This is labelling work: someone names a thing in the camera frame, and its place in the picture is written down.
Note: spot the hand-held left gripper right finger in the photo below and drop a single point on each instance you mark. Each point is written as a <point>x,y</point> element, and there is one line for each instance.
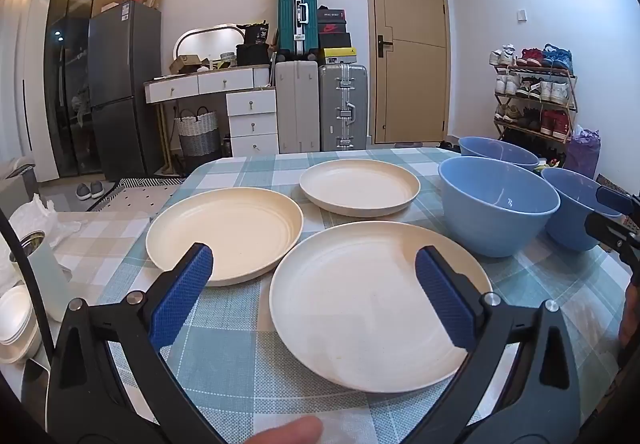
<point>445,299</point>

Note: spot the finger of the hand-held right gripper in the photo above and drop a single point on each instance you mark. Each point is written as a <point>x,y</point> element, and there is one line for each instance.
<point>617,200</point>
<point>607,230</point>

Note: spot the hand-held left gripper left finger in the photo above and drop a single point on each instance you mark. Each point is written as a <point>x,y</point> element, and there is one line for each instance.
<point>185,289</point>

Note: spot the blue bowl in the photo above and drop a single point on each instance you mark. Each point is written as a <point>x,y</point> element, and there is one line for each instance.
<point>490,229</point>
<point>570,219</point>
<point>495,151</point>

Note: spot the large cream plate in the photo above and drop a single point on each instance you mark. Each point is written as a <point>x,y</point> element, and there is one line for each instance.
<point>360,304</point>
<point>225,224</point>

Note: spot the small cream plate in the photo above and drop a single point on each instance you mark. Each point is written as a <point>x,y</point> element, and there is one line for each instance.
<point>357,184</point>

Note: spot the person's right hand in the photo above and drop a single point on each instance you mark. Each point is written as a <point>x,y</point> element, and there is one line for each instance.
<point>631,319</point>

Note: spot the person's left hand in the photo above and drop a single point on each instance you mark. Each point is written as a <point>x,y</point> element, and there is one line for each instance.
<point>287,431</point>

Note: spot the purple bag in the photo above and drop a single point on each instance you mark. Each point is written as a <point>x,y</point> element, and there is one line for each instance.
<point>582,153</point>

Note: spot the green checked tablecloth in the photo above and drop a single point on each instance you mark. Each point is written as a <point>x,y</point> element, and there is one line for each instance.
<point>240,364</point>

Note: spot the beige checked tablecloth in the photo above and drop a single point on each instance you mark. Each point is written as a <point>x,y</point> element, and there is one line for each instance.
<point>95,244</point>

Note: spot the white dotted floor mat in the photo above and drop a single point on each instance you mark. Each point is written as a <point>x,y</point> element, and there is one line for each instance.
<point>135,198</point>

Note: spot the striped black white rug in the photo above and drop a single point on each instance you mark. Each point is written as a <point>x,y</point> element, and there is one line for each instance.
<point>150,181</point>

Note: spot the shoe rack with shoes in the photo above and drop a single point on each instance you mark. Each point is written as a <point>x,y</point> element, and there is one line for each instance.
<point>550,91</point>

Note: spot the white tumbler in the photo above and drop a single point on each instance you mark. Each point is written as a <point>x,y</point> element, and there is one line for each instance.
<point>47,274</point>

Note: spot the dark bottle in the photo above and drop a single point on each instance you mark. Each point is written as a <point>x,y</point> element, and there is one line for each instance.
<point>227,147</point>

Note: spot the grey white woven basket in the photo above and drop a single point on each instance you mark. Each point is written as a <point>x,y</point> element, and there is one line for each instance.
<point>200,133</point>

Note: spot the white plastic wrap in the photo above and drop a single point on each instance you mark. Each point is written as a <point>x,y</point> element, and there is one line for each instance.
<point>45,219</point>

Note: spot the stack of white dishes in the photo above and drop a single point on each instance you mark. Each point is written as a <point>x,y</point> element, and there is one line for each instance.
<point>15,324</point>

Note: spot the white dressing table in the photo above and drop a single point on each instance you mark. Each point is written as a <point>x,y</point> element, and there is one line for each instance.
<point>250,113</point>

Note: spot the grey refrigerator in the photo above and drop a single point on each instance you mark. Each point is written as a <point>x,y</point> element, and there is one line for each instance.
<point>120,88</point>

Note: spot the beige suitcase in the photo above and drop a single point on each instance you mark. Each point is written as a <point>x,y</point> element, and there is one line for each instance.
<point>297,108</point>

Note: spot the silver suitcase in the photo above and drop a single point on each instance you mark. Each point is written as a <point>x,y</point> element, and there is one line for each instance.
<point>345,108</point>

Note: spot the small open cardboard box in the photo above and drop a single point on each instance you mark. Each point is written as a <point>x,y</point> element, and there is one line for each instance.
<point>184,63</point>

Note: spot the black bag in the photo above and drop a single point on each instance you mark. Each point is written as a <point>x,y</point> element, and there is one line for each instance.
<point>252,54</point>

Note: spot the arched mirror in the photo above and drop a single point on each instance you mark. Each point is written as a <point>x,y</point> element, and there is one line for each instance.
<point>210,38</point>

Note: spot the tan wooden door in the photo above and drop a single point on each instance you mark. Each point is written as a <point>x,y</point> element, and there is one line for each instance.
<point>410,48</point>

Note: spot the black printed box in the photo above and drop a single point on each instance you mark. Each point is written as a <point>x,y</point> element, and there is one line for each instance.
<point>256,33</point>

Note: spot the white wardrobe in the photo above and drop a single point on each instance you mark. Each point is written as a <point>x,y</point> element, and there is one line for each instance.
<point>30,73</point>

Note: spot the yellow black shoe box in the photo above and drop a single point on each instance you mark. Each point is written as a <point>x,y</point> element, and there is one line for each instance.
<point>337,56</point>

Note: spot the dark glass cabinet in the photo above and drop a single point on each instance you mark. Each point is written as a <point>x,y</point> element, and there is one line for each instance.
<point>70,48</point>

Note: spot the plain black shoe box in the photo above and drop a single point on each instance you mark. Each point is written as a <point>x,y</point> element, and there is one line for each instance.
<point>334,40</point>

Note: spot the teal suitcase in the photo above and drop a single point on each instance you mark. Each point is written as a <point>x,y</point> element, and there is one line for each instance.
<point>290,23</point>

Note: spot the black red shoe box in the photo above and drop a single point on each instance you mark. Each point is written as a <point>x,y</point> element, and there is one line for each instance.
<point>332,27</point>

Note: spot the black white label shoe box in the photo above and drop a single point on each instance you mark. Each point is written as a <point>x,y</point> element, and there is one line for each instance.
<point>331,14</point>

